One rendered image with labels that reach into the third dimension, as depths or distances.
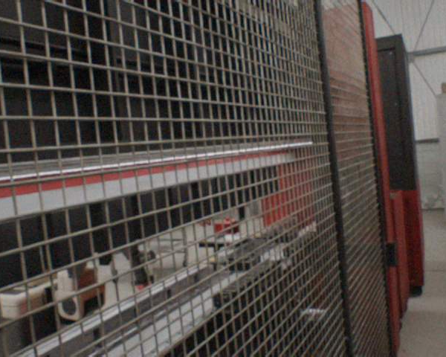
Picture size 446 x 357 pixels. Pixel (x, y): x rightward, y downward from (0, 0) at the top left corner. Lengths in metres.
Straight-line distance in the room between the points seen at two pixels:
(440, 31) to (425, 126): 1.69
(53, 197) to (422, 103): 8.13
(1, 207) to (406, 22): 8.50
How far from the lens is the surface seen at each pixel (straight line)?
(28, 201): 1.31
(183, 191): 1.87
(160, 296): 1.77
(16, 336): 2.76
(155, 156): 1.39
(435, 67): 9.07
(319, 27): 1.20
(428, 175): 9.05
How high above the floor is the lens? 1.46
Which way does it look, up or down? 3 degrees down
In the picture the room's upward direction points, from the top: 6 degrees counter-clockwise
